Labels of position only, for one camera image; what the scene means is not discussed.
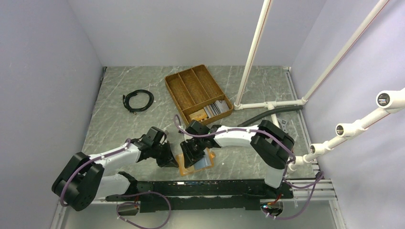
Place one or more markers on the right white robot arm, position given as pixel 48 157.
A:
pixel 273 145

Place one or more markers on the orange leather card holder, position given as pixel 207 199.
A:
pixel 205 163

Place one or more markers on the stack of credit cards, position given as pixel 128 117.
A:
pixel 210 111

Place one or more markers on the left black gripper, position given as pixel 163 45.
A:
pixel 168 160

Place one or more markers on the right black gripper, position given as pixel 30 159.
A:
pixel 190 157

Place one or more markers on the black foam tube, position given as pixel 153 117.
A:
pixel 271 112

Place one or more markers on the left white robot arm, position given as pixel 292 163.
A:
pixel 89 177

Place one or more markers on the red adjustable wrench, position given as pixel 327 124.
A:
pixel 283 124

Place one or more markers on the brown woven divider tray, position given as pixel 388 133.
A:
pixel 194 89

